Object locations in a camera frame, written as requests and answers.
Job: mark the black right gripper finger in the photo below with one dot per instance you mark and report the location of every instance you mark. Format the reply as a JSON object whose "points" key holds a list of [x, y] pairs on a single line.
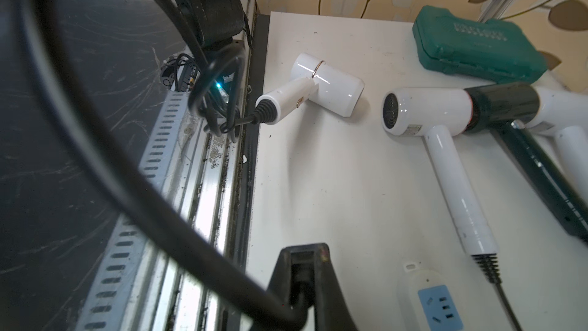
{"points": [[304, 278]]}

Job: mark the white blue power strip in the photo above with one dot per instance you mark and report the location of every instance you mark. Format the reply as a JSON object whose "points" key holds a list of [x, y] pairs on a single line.
{"points": [[425, 300]]}

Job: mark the white hair dryer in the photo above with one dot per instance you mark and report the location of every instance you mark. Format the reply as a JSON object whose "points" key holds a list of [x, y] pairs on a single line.
{"points": [[562, 116], [311, 79], [437, 115]]}

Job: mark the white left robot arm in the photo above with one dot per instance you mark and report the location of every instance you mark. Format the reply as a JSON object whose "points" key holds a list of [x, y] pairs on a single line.
{"points": [[215, 22]]}

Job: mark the green plastic tool case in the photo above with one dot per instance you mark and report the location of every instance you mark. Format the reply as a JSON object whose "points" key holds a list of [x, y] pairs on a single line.
{"points": [[495, 50]]}

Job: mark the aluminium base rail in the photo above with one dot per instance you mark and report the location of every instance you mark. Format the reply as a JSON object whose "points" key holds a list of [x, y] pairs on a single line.
{"points": [[137, 286]]}

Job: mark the black near dryer cord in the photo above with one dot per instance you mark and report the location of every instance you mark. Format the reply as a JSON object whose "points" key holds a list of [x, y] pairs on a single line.
{"points": [[216, 92]]}

